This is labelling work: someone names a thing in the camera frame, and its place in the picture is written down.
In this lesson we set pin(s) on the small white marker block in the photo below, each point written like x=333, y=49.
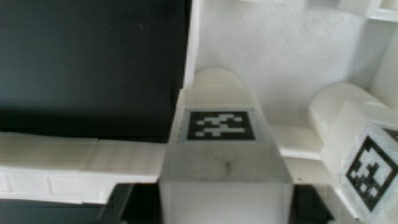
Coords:
x=225, y=182

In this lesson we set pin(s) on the white chair seat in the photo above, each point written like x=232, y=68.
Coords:
x=296, y=44

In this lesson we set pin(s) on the white chair leg block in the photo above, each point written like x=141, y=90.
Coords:
x=356, y=125

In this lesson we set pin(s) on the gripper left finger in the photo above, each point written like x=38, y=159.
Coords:
x=133, y=207

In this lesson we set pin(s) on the white U-shaped obstacle frame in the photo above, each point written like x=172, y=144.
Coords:
x=67, y=170

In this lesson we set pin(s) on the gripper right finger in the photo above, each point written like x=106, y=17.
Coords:
x=310, y=212

